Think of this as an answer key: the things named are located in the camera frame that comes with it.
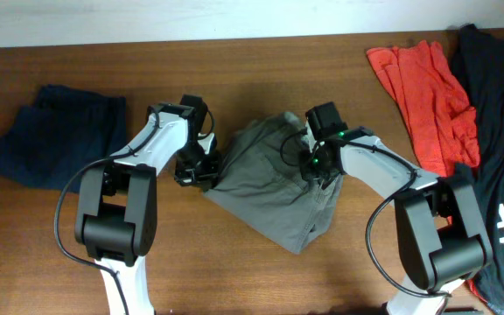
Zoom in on folded navy blue garment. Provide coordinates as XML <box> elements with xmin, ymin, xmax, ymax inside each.
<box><xmin>0</xmin><ymin>85</ymin><xmax>127</xmax><ymax>190</ymax></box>

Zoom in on red orange garment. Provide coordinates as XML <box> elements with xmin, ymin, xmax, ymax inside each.
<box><xmin>365</xmin><ymin>38</ymin><xmax>504</xmax><ymax>315</ymax></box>

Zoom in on black printed t-shirt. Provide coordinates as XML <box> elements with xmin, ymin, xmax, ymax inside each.
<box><xmin>451</xmin><ymin>24</ymin><xmax>504</xmax><ymax>314</ymax></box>

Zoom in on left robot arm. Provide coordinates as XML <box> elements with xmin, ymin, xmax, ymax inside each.
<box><xmin>74</xmin><ymin>94</ymin><xmax>220</xmax><ymax>314</ymax></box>

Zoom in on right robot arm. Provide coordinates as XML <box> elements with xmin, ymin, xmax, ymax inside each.
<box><xmin>299</xmin><ymin>102</ymin><xmax>493</xmax><ymax>314</ymax></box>

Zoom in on grey shorts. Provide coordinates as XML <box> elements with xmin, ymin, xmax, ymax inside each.
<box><xmin>204</xmin><ymin>112</ymin><xmax>343</xmax><ymax>254</ymax></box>

